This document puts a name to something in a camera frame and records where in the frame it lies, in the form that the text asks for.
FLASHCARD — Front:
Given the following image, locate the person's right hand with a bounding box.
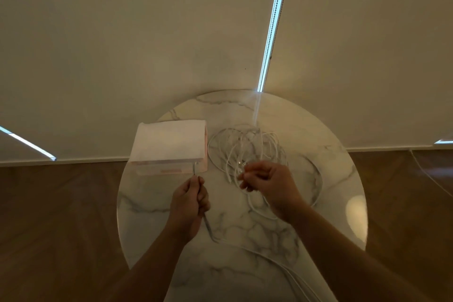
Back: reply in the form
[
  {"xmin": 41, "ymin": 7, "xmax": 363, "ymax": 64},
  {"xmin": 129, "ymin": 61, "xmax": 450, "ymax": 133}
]
[{"xmin": 237, "ymin": 160, "xmax": 307, "ymax": 223}]

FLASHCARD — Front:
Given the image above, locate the person's left hand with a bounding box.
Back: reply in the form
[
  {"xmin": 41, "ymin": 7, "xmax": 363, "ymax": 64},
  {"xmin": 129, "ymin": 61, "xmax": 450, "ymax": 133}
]
[{"xmin": 165, "ymin": 175, "xmax": 211, "ymax": 243}]

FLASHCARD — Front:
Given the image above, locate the long white cable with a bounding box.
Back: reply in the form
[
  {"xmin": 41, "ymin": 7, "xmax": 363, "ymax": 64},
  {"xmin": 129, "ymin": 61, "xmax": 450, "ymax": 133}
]
[{"xmin": 192, "ymin": 163, "xmax": 323, "ymax": 302}]

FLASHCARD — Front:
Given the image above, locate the tangle of white cables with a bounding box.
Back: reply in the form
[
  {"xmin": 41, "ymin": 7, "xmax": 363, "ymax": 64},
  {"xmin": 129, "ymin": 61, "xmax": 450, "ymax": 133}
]
[{"xmin": 207, "ymin": 125, "xmax": 325, "ymax": 221}]

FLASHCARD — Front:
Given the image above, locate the pink white storage box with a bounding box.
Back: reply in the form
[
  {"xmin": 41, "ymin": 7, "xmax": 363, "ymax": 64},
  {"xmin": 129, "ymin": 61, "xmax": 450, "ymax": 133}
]
[{"xmin": 129, "ymin": 120, "xmax": 209, "ymax": 176}]

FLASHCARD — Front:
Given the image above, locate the person's left forearm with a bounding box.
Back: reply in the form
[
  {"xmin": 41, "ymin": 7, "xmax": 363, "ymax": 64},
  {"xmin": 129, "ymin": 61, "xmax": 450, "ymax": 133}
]
[{"xmin": 106, "ymin": 231, "xmax": 192, "ymax": 302}]

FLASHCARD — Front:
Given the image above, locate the person's right forearm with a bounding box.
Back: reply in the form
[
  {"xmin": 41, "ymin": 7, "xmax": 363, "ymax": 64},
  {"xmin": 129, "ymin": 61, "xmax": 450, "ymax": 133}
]
[{"xmin": 286, "ymin": 202, "xmax": 425, "ymax": 302}]

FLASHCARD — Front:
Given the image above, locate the beige roller blind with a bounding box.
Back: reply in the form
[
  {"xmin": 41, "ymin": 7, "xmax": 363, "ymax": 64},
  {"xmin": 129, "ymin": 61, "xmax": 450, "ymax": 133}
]
[
  {"xmin": 263, "ymin": 0, "xmax": 453, "ymax": 152},
  {"xmin": 0, "ymin": 0, "xmax": 284, "ymax": 166}
]

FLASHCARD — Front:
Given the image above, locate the blind bead chain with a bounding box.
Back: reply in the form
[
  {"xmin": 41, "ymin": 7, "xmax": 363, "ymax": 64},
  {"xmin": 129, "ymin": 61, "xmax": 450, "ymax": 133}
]
[{"xmin": 256, "ymin": 0, "xmax": 293, "ymax": 92}]

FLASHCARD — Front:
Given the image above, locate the thin white floor cord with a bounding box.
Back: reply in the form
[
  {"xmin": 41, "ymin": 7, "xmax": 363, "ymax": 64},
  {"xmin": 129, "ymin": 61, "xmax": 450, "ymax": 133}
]
[{"xmin": 410, "ymin": 149, "xmax": 453, "ymax": 197}]

